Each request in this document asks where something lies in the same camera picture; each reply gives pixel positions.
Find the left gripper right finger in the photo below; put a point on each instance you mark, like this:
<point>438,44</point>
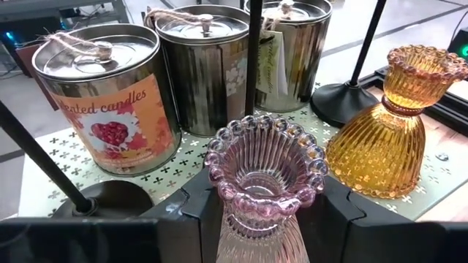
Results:
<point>384,244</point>

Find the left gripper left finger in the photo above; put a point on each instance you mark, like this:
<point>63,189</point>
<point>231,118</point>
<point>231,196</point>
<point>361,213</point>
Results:
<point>109,241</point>

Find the pink ribbed glass candle holder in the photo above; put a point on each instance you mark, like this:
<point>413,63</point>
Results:
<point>263,204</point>

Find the short black metal candlestick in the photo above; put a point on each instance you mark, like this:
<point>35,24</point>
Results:
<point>340,104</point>

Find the silver candle tin paper tag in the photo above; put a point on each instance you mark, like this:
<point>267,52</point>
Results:
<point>307,55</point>

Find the grey metal bench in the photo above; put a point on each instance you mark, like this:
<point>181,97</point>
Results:
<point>55,9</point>

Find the tall black metal candlestick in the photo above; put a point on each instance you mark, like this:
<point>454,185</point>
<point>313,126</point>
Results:
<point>109,199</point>

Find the medium black metal candlestick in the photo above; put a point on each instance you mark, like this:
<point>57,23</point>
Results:
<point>254,55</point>

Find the amber ribbed glass candle holder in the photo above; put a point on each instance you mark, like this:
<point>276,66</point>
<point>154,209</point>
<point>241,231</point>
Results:
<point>376,153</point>

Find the flower label candle tin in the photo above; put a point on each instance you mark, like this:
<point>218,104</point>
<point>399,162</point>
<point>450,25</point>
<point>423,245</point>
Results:
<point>204,80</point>

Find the heart label candle tin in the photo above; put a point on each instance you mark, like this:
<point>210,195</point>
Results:
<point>109,120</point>

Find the sage green perforated metal shelf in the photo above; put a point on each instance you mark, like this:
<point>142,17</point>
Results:
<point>199,146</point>

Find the black box green light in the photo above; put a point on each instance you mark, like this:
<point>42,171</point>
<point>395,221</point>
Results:
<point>459,45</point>

